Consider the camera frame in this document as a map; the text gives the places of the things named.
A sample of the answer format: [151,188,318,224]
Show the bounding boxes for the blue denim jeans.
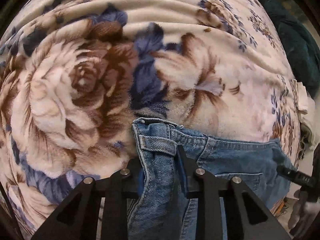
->
[127,118,293,239]

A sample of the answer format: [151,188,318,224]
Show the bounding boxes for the white crumpled cloth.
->
[293,79,319,150]

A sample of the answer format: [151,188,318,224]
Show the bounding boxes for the dark green cloth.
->
[258,0,319,98]

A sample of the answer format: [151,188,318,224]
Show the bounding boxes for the floral fleece blanket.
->
[1,0,300,239]

